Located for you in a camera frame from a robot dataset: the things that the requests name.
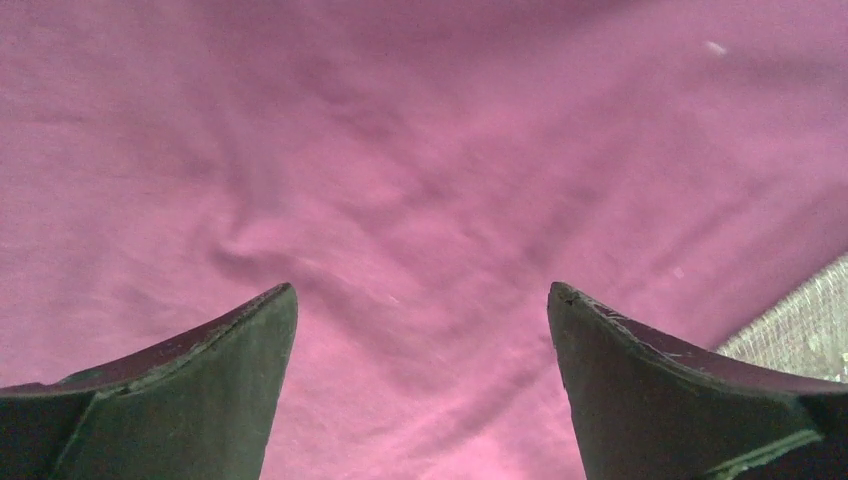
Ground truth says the steel instrument tray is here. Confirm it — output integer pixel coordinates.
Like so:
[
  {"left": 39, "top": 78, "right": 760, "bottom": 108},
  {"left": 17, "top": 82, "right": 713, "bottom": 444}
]
[{"left": 716, "top": 255, "right": 847, "bottom": 383}]

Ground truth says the maroon surgical wrap cloth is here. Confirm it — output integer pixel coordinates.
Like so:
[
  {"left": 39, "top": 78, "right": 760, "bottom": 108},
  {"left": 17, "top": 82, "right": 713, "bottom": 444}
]
[{"left": 1, "top": 1, "right": 847, "bottom": 479}]

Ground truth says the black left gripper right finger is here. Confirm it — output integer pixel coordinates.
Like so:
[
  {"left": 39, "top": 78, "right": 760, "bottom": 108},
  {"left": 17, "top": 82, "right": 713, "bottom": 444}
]
[{"left": 547, "top": 282, "right": 847, "bottom": 480}]

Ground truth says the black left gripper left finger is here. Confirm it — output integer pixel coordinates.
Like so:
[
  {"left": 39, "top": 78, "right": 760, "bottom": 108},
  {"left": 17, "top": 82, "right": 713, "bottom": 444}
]
[{"left": 1, "top": 283, "right": 298, "bottom": 480}]

